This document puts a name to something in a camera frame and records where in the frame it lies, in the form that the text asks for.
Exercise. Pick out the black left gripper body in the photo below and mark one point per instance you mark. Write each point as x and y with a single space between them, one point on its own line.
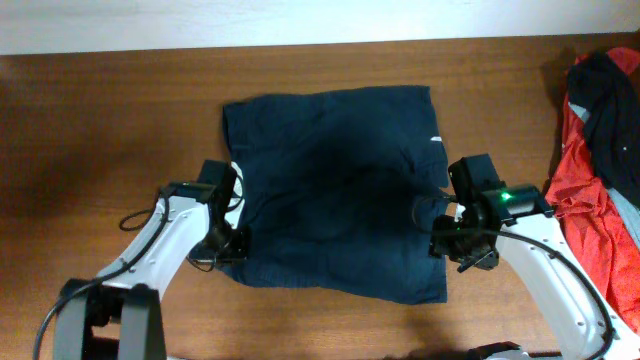
224 245

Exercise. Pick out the dark navy blue shorts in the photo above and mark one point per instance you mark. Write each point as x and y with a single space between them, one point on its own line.
340 189

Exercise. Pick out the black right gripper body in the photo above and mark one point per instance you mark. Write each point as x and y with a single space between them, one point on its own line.
466 248

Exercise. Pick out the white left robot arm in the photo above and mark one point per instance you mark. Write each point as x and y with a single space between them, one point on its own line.
117 314

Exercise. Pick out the red mesh shirt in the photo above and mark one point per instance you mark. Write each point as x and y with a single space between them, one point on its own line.
590 221

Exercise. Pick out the black garment on pile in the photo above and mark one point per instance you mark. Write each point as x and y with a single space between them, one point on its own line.
611 131

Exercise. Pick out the light grey garment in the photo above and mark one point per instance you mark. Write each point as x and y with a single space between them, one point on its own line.
628 212

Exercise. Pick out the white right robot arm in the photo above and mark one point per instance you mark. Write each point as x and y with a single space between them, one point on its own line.
495 222

